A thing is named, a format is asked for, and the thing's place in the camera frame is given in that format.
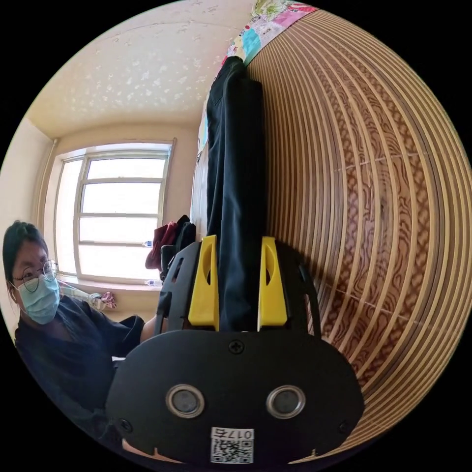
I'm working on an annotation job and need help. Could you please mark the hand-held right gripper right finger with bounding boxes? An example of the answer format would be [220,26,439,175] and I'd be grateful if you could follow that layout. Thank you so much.
[257,236,288,331]

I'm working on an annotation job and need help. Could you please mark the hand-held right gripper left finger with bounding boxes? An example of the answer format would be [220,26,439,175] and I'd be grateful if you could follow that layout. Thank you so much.
[187,235,220,331]

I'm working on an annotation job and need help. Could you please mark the black pants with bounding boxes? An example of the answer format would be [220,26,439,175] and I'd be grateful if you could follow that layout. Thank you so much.
[206,56,264,332]

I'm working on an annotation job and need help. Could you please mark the pile of clothes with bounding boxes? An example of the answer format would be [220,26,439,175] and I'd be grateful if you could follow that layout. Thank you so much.
[145,215,197,281]

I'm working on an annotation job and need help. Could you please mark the bed with woven mat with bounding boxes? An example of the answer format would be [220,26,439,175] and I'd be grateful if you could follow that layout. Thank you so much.
[190,8,463,388]

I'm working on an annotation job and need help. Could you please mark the window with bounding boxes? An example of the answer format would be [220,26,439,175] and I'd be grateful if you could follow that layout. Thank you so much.
[43,142,174,285]

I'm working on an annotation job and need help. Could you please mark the person's body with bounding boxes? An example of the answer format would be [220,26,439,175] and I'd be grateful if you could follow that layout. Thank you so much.
[2,220,157,449]

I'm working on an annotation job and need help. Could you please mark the colourful patchwork quilt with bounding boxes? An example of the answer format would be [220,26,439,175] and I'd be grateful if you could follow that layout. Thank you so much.
[220,0,320,69]

